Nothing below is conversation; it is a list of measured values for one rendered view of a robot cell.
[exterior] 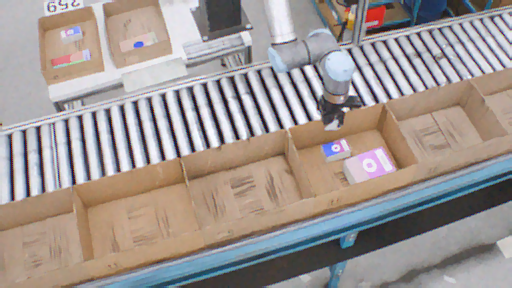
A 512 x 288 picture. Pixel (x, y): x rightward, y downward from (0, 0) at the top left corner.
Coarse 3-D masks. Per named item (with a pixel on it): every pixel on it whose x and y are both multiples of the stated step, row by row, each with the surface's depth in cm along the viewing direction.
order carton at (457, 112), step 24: (408, 96) 200; (432, 96) 206; (456, 96) 212; (480, 96) 201; (408, 120) 212; (432, 120) 213; (456, 120) 213; (480, 120) 205; (408, 144) 186; (432, 144) 206; (456, 144) 206; (480, 144) 187; (432, 168) 189; (456, 168) 197
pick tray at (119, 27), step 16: (112, 0) 256; (128, 0) 260; (144, 0) 264; (112, 16) 263; (128, 16) 263; (144, 16) 263; (160, 16) 263; (112, 32) 256; (128, 32) 256; (144, 32) 256; (160, 32) 256; (112, 48) 246; (144, 48) 239; (160, 48) 243; (128, 64) 243
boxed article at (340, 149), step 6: (330, 144) 200; (336, 144) 200; (342, 144) 200; (348, 144) 200; (324, 150) 198; (330, 150) 198; (336, 150) 198; (342, 150) 198; (348, 150) 198; (324, 156) 199; (330, 156) 197; (336, 156) 198; (342, 156) 200
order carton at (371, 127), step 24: (360, 120) 202; (384, 120) 201; (312, 144) 204; (360, 144) 205; (384, 144) 205; (312, 168) 198; (336, 168) 199; (408, 168) 181; (336, 192) 176; (360, 192) 183; (384, 192) 191; (312, 216) 186
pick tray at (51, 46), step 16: (48, 16) 250; (64, 16) 254; (80, 16) 257; (48, 32) 256; (96, 32) 243; (48, 48) 249; (64, 48) 249; (80, 48) 249; (96, 48) 250; (48, 64) 243; (80, 64) 233; (96, 64) 237; (48, 80) 234; (64, 80) 237
